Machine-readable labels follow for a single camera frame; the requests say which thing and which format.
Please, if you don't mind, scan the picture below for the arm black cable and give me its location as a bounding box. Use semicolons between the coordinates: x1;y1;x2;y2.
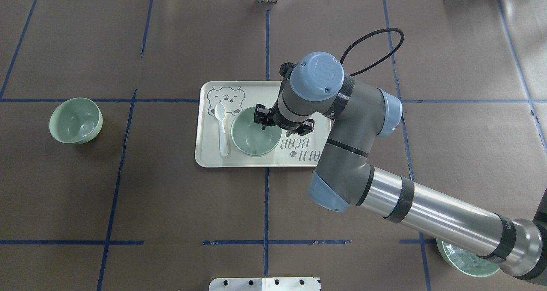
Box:
340;28;405;76

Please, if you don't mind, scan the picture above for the green bowl with ice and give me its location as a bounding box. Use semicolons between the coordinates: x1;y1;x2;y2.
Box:
436;239;500;279

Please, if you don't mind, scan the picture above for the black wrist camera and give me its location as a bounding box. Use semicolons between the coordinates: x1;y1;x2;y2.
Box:
279;62;298;79

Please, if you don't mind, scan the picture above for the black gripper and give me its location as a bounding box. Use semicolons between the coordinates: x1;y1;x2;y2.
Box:
254;104;315;136

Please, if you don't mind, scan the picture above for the white camera mast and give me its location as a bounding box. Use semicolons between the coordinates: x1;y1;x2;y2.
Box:
209;277;322;291

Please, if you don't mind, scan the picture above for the cream bear tray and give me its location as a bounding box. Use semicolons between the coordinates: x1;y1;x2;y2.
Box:
195;81;332;167

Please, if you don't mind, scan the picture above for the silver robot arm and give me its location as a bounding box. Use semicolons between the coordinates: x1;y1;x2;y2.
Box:
251;52;546;285

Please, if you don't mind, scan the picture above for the white plastic spoon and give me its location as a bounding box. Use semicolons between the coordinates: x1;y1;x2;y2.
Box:
214;103;229;157

